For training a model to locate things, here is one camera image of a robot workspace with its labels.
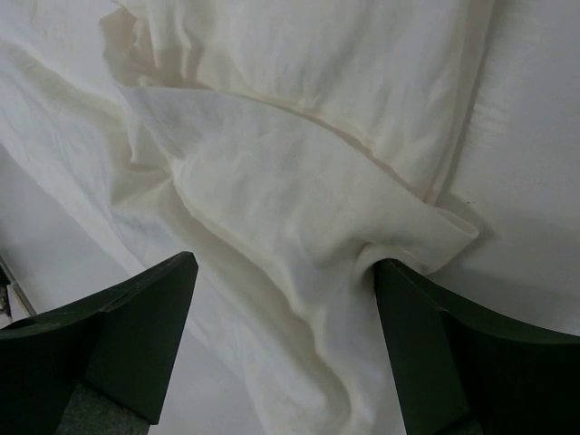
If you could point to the white tank top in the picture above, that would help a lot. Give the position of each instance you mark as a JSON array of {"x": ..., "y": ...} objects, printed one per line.
[{"x": 289, "y": 145}]

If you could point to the aluminium table edge rail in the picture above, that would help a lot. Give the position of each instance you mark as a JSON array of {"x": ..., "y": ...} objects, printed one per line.
[{"x": 9, "y": 280}]

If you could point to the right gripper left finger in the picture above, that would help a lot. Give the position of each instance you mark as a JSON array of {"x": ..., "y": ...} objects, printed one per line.
[{"x": 102, "y": 364}]

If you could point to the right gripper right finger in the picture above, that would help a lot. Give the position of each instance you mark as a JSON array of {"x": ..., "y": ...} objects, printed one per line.
[{"x": 461, "y": 368}]

